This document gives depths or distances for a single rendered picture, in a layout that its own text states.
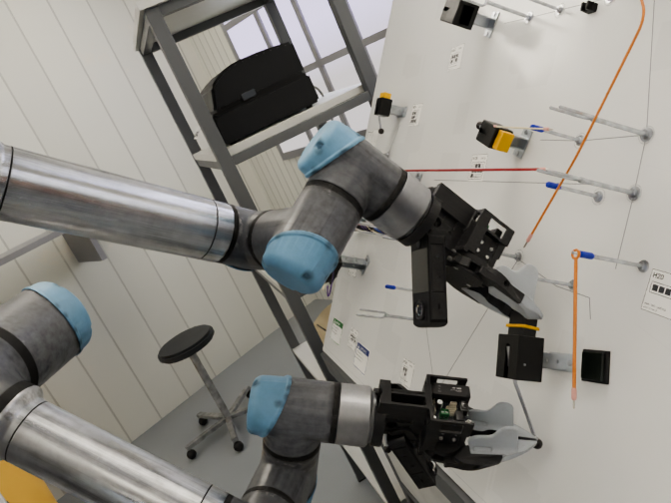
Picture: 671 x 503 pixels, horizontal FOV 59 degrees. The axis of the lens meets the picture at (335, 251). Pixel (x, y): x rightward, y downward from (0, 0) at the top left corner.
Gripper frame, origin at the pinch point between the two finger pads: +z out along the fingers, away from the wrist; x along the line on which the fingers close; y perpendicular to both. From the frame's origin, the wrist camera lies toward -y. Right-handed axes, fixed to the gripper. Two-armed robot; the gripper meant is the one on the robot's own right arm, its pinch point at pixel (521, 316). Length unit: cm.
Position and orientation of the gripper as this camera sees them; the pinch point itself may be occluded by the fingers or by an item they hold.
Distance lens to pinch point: 81.6
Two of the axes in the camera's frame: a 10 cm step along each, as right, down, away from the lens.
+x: -3.7, 0.8, 9.3
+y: 4.9, -8.3, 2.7
